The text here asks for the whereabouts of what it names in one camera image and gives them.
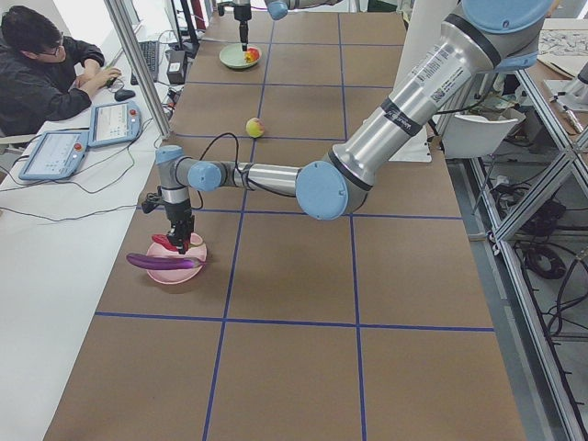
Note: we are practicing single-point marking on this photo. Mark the pink yellow peach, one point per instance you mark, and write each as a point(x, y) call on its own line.
point(255, 128)

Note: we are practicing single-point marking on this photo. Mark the far blue teach pendant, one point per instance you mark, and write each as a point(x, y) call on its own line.
point(114, 123)

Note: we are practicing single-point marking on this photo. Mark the blue teach pendant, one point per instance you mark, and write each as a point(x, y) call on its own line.
point(114, 123)
point(57, 155)

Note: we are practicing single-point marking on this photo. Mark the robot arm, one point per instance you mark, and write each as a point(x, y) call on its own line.
point(277, 9)
point(475, 37)

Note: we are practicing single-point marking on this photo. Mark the black keyboard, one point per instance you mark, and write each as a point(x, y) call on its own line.
point(150, 52)

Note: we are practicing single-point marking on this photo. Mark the black computer mouse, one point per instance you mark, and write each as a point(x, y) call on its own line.
point(124, 94)

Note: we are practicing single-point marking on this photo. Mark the seated person in black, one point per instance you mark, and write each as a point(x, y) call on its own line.
point(45, 75)

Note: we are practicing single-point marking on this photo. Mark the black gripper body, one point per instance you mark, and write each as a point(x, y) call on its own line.
point(242, 21)
point(176, 212)

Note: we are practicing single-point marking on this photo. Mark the near blue teach pendant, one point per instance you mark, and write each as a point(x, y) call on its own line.
point(57, 155)

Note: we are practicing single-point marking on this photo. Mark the green plate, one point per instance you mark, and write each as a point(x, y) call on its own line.
point(232, 57)

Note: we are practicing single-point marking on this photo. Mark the aluminium frame post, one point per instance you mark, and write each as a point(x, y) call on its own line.
point(124, 29)

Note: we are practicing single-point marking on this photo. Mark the white chair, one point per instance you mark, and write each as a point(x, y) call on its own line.
point(470, 136)

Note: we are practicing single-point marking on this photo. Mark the purple eggplant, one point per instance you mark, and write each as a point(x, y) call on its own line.
point(150, 262)

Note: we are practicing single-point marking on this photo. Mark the red chili pepper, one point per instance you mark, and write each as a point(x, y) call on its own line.
point(165, 243)

